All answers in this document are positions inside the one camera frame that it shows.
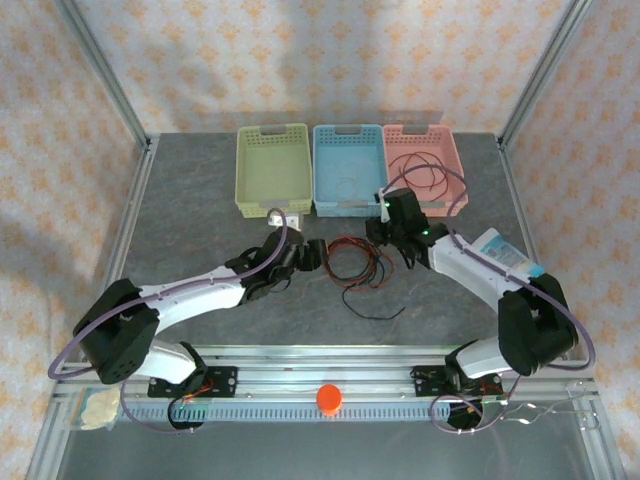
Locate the black cable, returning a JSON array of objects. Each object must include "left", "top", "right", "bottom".
[
  {"left": 327, "top": 239, "right": 396, "bottom": 292},
  {"left": 324, "top": 239, "right": 406, "bottom": 321}
]

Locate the red cable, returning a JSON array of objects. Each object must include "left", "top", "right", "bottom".
[
  {"left": 388, "top": 152, "right": 464, "bottom": 201},
  {"left": 324, "top": 238, "right": 396, "bottom": 294}
]

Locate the thin white cable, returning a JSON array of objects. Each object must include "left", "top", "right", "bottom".
[{"left": 327, "top": 158, "right": 380, "bottom": 199}]

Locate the pink plastic basket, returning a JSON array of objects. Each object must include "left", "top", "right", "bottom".
[{"left": 382, "top": 124, "right": 470, "bottom": 219}]

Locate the blue plastic basket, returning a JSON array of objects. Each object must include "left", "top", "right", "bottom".
[{"left": 311, "top": 123, "right": 392, "bottom": 219}]

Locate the green plastic basket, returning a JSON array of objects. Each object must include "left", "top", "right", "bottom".
[{"left": 233, "top": 123, "right": 315, "bottom": 220}]

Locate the blue white wipes pack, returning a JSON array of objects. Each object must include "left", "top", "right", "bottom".
[{"left": 469, "top": 227, "right": 546, "bottom": 281}]

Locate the orange round cap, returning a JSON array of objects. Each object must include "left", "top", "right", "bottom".
[{"left": 315, "top": 383, "right": 344, "bottom": 417}]

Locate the plastic bag with beige cloth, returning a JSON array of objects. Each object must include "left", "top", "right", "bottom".
[{"left": 67, "top": 387, "right": 122, "bottom": 432}]

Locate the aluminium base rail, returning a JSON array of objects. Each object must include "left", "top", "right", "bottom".
[{"left": 57, "top": 343, "right": 596, "bottom": 403}]

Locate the aluminium side rail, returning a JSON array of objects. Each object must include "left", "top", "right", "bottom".
[
  {"left": 497, "top": 139, "right": 574, "bottom": 362},
  {"left": 82, "top": 139, "right": 162, "bottom": 362}
]

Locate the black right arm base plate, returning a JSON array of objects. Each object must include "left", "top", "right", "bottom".
[{"left": 412, "top": 364, "right": 504, "bottom": 399}]

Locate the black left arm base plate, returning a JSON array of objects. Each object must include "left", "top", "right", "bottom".
[{"left": 147, "top": 365, "right": 239, "bottom": 400}]

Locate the grey slotted cable duct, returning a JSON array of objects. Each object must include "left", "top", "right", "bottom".
[{"left": 119, "top": 399, "right": 506, "bottom": 424}]

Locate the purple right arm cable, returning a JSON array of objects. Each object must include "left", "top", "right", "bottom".
[{"left": 382, "top": 164, "right": 596, "bottom": 436}]

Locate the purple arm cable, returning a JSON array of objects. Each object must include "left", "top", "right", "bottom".
[
  {"left": 48, "top": 207, "right": 301, "bottom": 436},
  {"left": 382, "top": 164, "right": 596, "bottom": 436}
]

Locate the aluminium frame post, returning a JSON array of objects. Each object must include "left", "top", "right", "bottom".
[
  {"left": 497, "top": 0, "right": 596, "bottom": 151},
  {"left": 53, "top": 0, "right": 152, "bottom": 151}
]

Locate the thin white wire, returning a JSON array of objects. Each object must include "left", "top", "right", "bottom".
[{"left": 499, "top": 397, "right": 569, "bottom": 427}]

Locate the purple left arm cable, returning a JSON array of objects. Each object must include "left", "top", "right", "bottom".
[{"left": 48, "top": 207, "right": 301, "bottom": 436}]

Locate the aluminium frame leg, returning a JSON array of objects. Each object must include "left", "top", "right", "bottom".
[
  {"left": 582, "top": 399, "right": 629, "bottom": 480},
  {"left": 27, "top": 399, "right": 76, "bottom": 480}
]

